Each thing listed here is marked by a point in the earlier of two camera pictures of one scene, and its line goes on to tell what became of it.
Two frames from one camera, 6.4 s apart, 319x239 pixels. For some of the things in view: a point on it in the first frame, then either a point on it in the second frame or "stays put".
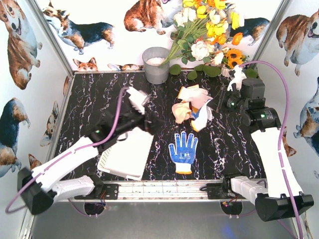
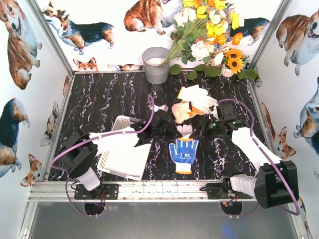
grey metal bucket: (153, 57) stays put
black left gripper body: (151, 122) -> (168, 127)
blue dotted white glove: (185, 153) stays put
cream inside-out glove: (180, 111) stays put
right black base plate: (220, 191) stays put
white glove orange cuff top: (197, 96) stays put
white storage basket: (127, 157) stays put
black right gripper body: (223, 101) -> (204, 127)
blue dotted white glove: (202, 116) -> (185, 130)
